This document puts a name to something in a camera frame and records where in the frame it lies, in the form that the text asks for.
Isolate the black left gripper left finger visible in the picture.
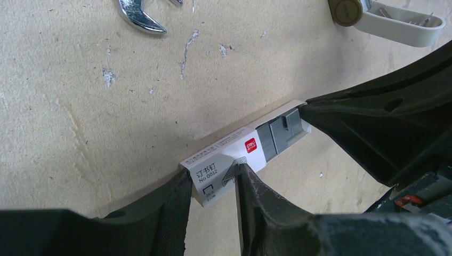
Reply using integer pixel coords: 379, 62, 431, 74
1, 172, 192, 255

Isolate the green and white stapler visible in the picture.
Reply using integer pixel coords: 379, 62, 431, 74
328, 0, 446, 47

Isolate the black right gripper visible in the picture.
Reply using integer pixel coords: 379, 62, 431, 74
300, 43, 451, 223

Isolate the silver open-end wrench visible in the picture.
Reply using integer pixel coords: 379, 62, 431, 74
116, 0, 167, 35

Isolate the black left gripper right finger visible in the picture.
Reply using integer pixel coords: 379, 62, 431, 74
235, 164, 451, 255

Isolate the white staple box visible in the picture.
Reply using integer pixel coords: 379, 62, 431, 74
179, 126, 267, 207

